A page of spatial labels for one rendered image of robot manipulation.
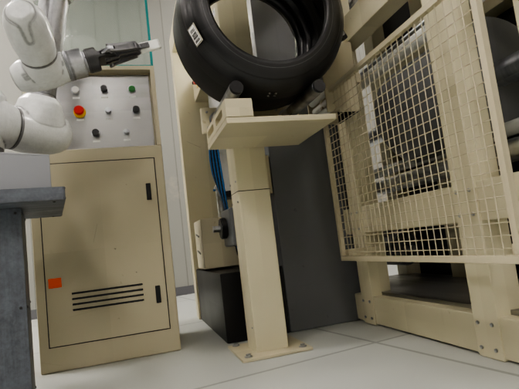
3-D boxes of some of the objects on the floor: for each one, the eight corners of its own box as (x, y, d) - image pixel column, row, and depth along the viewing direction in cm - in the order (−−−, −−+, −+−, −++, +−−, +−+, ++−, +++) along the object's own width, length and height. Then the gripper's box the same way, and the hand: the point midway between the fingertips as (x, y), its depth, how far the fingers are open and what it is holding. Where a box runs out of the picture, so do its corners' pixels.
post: (247, 349, 178) (184, -210, 204) (279, 343, 182) (213, -205, 208) (256, 356, 166) (187, -241, 192) (290, 349, 169) (218, -235, 196)
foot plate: (228, 348, 183) (227, 343, 183) (289, 336, 190) (288, 332, 191) (242, 363, 157) (242, 356, 157) (313, 350, 165) (312, 343, 165)
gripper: (79, 41, 132) (156, 22, 139) (83, 59, 144) (154, 42, 151) (87, 64, 132) (164, 45, 139) (91, 81, 144) (162, 62, 151)
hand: (149, 45), depth 144 cm, fingers closed
